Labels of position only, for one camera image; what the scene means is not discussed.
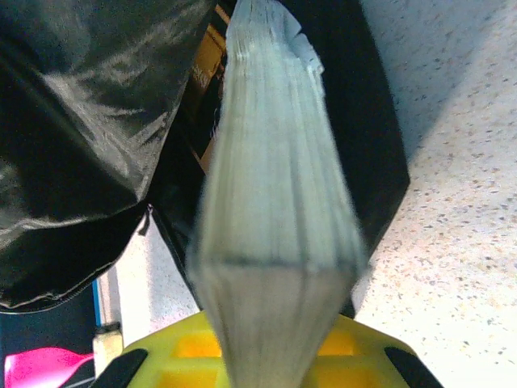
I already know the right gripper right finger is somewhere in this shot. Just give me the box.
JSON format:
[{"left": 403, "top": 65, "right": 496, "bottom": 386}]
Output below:
[{"left": 298, "top": 314, "right": 443, "bottom": 388}]

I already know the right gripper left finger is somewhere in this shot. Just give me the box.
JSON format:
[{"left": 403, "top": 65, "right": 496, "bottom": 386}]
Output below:
[{"left": 92, "top": 310, "right": 231, "bottom": 388}]

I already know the dark blue hardcover book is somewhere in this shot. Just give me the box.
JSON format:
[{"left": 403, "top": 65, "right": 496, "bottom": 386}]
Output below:
[{"left": 185, "top": 0, "right": 371, "bottom": 388}]

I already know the black backpack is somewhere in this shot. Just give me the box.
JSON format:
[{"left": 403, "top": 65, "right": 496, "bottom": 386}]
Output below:
[{"left": 0, "top": 0, "right": 411, "bottom": 320}]

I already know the brown gold book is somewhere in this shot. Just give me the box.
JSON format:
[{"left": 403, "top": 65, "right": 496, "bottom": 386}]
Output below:
[{"left": 189, "top": 3, "right": 232, "bottom": 175}]

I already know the pink plastic goblet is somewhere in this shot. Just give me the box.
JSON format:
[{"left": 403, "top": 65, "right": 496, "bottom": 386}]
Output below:
[{"left": 3, "top": 346, "right": 96, "bottom": 388}]

